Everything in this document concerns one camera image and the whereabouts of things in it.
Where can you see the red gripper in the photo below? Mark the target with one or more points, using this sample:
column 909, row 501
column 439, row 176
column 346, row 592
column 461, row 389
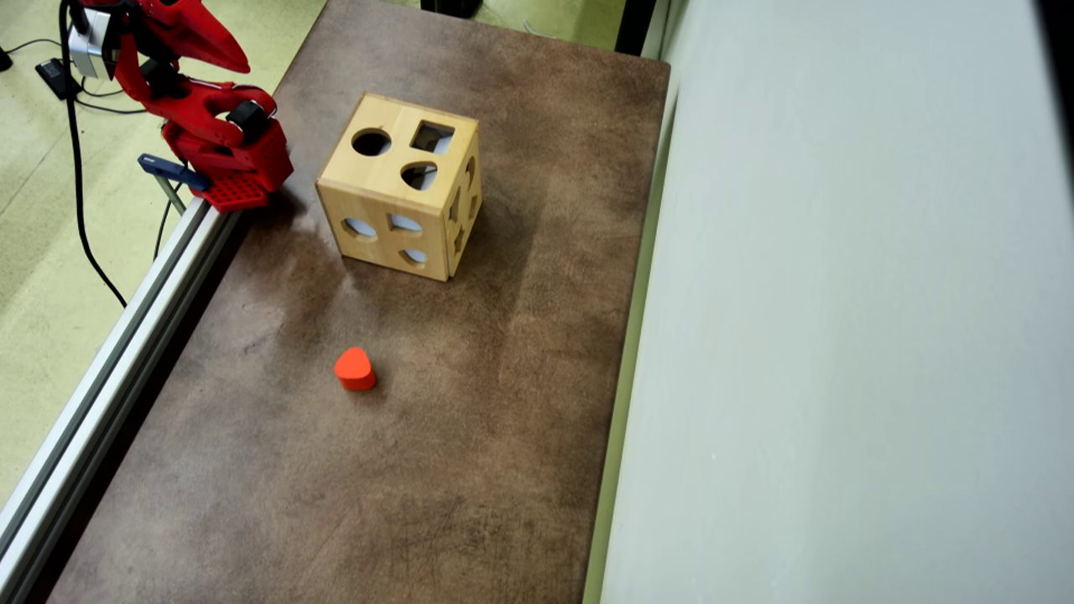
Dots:
column 191, row 32

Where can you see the red robot arm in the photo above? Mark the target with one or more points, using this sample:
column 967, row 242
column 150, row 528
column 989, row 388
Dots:
column 201, row 126

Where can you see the wooden shape sorter box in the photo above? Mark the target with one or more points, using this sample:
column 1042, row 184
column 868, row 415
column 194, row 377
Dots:
column 398, row 184

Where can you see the blue table clamp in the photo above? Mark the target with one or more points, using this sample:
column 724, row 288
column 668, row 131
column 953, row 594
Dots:
column 172, row 170

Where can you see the black power adapter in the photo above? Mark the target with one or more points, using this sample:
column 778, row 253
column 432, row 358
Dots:
column 52, row 75

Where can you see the black object on floor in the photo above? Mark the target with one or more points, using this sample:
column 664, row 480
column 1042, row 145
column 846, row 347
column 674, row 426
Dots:
column 451, row 7

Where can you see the orange rounded triangle block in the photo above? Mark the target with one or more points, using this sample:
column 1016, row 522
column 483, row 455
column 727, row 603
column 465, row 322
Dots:
column 355, row 369

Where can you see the pale grey partition panel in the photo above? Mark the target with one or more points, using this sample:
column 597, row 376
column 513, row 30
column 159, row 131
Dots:
column 847, row 319

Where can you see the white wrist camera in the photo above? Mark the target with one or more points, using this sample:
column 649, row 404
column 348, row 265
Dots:
column 91, row 44

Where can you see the aluminium profile rail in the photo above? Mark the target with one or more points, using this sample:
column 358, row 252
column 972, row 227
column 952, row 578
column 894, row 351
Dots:
column 109, row 386

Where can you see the dark vertical post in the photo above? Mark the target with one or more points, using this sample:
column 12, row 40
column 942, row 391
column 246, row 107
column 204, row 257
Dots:
column 635, row 25

